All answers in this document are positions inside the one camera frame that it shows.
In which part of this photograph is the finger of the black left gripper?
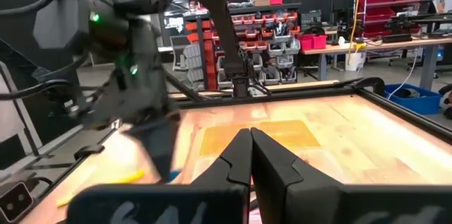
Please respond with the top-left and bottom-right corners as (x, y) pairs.
(151, 112), (182, 183)
(123, 121), (165, 183)

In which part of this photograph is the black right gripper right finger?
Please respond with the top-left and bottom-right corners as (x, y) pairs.
(250, 127), (343, 224)

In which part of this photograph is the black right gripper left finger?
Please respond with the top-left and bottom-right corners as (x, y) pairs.
(190, 128), (254, 188)

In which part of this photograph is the yellow pen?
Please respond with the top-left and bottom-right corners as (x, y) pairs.
(55, 168), (146, 208)

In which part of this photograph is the black table edge clamp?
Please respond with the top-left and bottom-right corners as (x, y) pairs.
(347, 76), (386, 97)
(73, 143), (106, 161)

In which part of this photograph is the metal shelf with parts bins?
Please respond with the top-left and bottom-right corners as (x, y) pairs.
(183, 3), (302, 90)

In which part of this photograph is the white bucket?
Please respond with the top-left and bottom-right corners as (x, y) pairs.
(345, 52), (367, 72)

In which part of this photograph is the blue plastic tub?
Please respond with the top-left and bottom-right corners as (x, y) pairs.
(383, 83), (443, 115)

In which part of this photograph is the wooden top workbench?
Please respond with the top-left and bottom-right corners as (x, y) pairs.
(299, 35), (452, 91)

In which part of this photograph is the rack of red bins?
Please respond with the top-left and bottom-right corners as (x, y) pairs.
(355, 0), (429, 38)

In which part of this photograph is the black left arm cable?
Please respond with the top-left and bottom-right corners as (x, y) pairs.
(0, 52), (107, 102)

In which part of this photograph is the black depth camera box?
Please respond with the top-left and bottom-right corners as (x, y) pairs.
(0, 180), (35, 223)

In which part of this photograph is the yellow hanging cable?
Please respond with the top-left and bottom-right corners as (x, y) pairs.
(347, 0), (366, 66)

